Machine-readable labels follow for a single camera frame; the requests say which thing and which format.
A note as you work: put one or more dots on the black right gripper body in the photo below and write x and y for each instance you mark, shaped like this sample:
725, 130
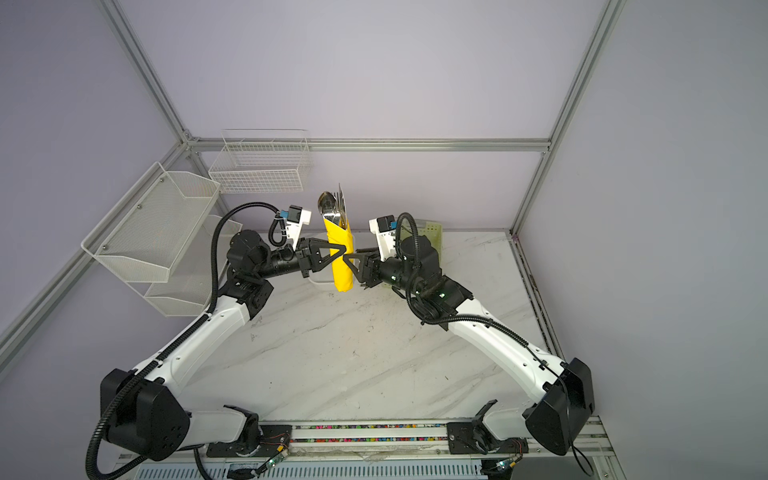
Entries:
391, 275

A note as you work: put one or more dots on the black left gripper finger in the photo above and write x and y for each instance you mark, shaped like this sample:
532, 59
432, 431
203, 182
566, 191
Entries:
316, 262
318, 243

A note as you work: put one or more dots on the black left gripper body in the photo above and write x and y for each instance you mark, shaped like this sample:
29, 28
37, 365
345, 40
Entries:
286, 260

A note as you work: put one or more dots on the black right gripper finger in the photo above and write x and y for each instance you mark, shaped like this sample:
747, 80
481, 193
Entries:
361, 255
366, 272

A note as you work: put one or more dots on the yellow paper napkin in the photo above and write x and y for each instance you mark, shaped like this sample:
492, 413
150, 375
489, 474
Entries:
343, 276

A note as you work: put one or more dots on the spoon with green handle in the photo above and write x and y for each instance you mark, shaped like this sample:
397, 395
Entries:
330, 209

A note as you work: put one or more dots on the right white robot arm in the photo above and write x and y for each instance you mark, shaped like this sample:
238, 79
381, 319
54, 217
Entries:
561, 392

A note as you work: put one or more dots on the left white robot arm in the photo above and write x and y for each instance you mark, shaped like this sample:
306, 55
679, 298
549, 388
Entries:
141, 408

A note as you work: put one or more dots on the white plastic cutlery tub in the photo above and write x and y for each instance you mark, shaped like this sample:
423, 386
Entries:
322, 280

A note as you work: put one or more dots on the light green perforated basket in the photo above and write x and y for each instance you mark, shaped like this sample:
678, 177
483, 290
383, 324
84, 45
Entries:
433, 231

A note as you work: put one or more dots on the lower white mesh shelf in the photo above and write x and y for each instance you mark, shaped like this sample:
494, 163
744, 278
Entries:
188, 291

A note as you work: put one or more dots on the white mesh shelf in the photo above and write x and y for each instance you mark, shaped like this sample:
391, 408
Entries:
144, 237
188, 291

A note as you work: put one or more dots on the upper white mesh shelf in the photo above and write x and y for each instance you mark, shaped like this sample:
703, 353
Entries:
144, 237

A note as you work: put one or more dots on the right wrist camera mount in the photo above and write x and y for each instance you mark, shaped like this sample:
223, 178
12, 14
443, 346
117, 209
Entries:
384, 229

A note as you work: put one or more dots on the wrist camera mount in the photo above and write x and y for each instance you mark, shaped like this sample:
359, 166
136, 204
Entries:
384, 229
292, 221

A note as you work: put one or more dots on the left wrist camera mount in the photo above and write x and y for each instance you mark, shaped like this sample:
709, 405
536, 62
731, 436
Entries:
292, 221

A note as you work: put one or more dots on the white wire wall basket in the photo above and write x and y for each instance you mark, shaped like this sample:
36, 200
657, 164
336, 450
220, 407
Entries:
254, 161

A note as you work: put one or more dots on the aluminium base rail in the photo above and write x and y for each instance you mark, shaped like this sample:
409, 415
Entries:
390, 449

